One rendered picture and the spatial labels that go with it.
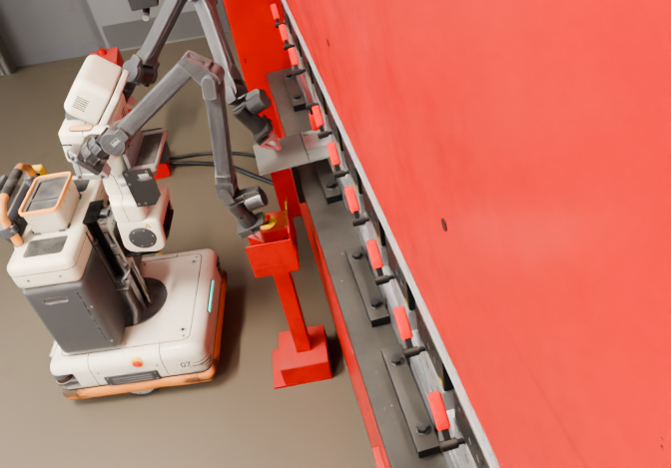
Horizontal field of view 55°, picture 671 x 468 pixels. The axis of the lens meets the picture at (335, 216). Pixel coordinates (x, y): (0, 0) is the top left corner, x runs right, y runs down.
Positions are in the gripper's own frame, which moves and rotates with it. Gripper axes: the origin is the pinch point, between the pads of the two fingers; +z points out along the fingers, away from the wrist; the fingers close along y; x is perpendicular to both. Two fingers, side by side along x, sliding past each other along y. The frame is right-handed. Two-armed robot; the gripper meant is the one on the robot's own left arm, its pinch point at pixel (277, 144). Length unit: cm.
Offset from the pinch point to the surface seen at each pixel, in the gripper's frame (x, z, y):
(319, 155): -9.4, 9.1, -8.1
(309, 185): 1.6, 17.3, -6.5
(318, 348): 49, 77, -18
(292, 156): -1.6, 4.7, -4.7
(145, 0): 22, -40, 97
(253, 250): 26.9, 12.6, -23.5
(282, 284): 35, 38, -17
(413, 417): -6, 18, -108
